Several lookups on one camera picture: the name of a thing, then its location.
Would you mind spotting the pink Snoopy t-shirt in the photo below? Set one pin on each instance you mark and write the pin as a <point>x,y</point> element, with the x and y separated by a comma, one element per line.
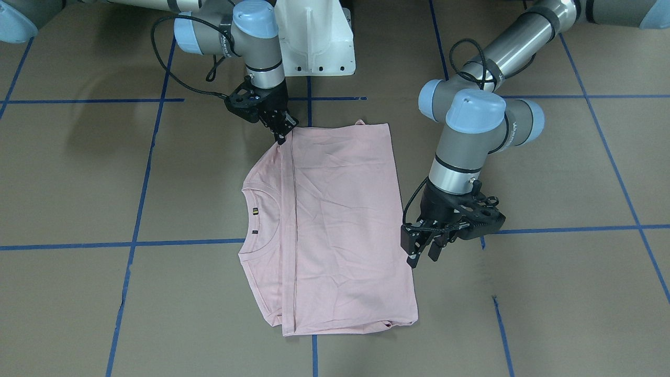
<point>322,253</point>

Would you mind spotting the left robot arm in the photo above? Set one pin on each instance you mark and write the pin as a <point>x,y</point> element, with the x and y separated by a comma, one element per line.
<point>478,122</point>

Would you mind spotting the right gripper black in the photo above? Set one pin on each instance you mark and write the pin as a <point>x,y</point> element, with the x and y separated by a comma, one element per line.
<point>274,102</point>

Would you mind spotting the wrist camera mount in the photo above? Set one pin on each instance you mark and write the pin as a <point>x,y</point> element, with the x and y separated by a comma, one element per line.
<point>243,104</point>
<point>481,215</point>

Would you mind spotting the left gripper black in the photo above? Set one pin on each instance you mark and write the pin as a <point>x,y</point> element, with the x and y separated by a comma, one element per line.
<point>437,208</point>

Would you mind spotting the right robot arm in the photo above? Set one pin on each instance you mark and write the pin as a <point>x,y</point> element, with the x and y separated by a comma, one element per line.
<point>221,29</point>

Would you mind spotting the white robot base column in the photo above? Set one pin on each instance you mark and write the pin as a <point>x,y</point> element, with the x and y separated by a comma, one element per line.
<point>316,38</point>

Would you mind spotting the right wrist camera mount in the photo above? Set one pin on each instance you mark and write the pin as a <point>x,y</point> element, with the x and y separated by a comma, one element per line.
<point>243,104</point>

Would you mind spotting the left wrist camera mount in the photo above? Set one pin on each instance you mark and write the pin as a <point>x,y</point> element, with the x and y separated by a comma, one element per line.
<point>481,215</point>

